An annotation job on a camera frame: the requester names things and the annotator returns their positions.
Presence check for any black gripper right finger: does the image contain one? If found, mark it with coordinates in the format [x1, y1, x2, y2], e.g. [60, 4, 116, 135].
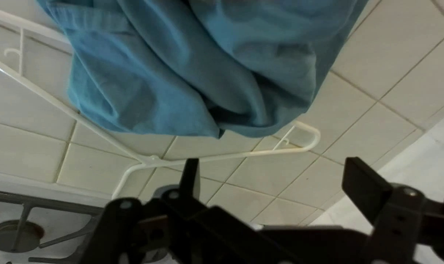
[342, 157, 444, 264]

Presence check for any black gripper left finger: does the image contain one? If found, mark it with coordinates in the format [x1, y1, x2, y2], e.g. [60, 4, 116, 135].
[79, 158, 300, 264]

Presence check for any white plastic clothes hanger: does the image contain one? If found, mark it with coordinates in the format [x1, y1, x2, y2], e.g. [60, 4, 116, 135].
[0, 4, 322, 202]

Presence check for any blue towel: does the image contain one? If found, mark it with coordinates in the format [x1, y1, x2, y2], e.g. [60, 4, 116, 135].
[37, 0, 368, 138]

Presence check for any white gas stove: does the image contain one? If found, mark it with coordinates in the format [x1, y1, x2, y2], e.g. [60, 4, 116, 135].
[0, 173, 110, 264]

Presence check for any black stove grate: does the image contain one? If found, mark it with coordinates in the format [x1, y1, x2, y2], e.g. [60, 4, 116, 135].
[0, 191, 103, 264]

